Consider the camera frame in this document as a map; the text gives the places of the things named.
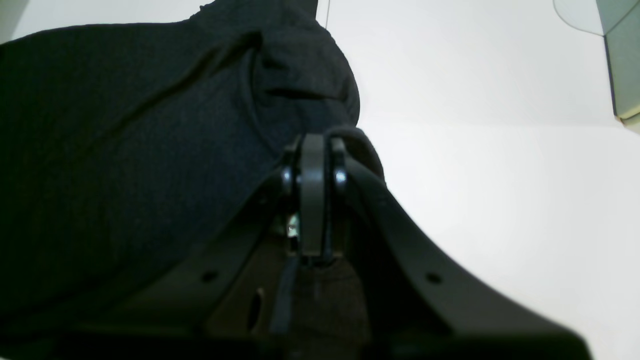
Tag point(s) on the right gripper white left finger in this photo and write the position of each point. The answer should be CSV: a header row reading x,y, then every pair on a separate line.
x,y
226,301

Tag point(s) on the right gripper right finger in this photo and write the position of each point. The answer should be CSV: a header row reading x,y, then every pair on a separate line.
x,y
421,304

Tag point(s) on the black t-shirt with colourful print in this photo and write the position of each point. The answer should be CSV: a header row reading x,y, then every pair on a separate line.
x,y
125,146

